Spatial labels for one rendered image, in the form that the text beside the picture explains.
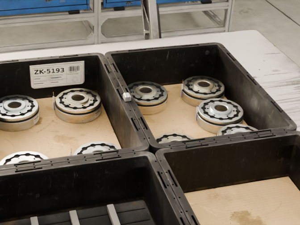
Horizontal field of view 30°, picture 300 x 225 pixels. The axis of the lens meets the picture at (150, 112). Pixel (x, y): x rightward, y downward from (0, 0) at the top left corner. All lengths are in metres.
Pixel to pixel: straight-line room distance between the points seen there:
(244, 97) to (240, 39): 0.75
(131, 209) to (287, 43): 2.85
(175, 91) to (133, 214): 0.45
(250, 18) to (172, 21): 0.57
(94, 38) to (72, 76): 1.93
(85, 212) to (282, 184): 0.39
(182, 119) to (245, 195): 0.28
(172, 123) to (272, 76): 0.61
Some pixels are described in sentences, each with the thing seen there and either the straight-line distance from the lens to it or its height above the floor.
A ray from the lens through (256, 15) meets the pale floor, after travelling 4.16.
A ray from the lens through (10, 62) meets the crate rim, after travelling 1.29.
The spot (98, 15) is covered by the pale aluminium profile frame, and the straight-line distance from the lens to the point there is 3.20.
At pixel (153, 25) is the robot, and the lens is 2.10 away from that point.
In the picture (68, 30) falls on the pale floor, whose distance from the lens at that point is 3.72.
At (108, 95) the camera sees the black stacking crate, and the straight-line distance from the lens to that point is 1.24.
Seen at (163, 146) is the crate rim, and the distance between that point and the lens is 1.01.
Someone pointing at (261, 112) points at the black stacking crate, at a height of 0.89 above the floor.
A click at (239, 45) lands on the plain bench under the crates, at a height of 0.70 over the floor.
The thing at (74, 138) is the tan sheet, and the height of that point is 0.83.
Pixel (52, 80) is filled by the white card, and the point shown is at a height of 0.88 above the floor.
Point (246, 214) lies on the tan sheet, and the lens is 1.04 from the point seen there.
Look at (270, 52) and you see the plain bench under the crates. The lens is 1.95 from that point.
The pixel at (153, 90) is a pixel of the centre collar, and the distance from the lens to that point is 1.30.
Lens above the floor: 1.52
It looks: 32 degrees down
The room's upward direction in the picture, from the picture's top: 3 degrees clockwise
